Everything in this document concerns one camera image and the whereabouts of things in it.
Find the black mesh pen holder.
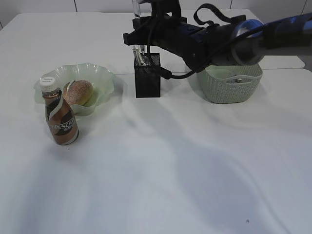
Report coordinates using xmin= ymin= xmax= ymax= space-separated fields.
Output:
xmin=134 ymin=53 xmax=161 ymax=98

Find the sugar coated bread roll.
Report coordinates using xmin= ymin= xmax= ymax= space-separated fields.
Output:
xmin=62 ymin=80 xmax=93 ymax=106

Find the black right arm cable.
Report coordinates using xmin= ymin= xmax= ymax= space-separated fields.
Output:
xmin=146 ymin=3 xmax=266 ymax=80

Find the beige white pen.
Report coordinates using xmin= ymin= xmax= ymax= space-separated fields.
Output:
xmin=132 ymin=46 xmax=147 ymax=66

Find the brown Nescafe coffee bottle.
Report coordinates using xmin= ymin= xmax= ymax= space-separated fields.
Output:
xmin=39 ymin=77 xmax=79 ymax=145

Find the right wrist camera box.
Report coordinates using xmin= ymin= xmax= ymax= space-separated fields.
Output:
xmin=133 ymin=0 xmax=182 ymax=19

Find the grey clear pen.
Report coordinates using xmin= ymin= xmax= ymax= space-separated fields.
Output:
xmin=139 ymin=45 xmax=147 ymax=55

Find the green plastic basket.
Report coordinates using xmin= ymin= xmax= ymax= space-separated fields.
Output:
xmin=196 ymin=64 xmax=263 ymax=104

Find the green wavy glass plate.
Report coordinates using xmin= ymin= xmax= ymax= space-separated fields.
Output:
xmin=42 ymin=63 xmax=116 ymax=116

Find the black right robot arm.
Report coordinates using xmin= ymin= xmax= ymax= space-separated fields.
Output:
xmin=123 ymin=13 xmax=312 ymax=71

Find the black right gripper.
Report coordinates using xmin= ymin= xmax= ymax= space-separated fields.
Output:
xmin=122 ymin=13 xmax=193 ymax=53

